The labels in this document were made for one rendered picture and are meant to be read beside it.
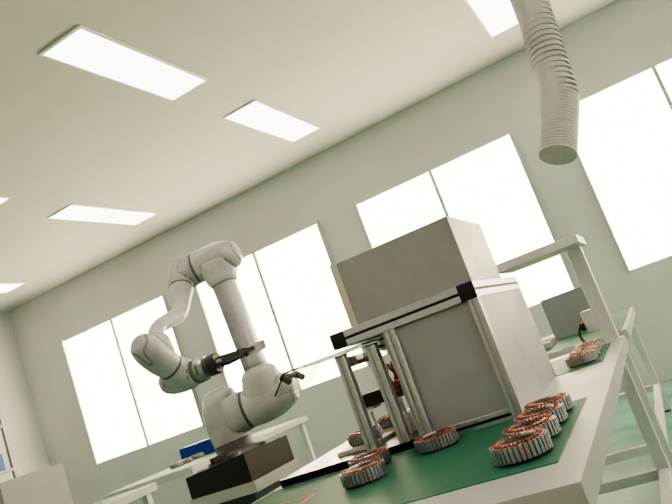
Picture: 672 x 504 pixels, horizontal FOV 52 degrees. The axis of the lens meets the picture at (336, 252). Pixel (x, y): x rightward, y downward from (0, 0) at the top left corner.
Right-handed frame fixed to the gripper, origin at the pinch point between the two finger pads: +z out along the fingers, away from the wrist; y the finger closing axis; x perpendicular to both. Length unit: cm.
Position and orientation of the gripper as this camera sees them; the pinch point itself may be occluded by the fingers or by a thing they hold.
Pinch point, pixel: (256, 347)
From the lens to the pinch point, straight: 240.1
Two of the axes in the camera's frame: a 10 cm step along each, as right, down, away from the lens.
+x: -3.4, -9.3, 1.8
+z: 8.5, -3.8, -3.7
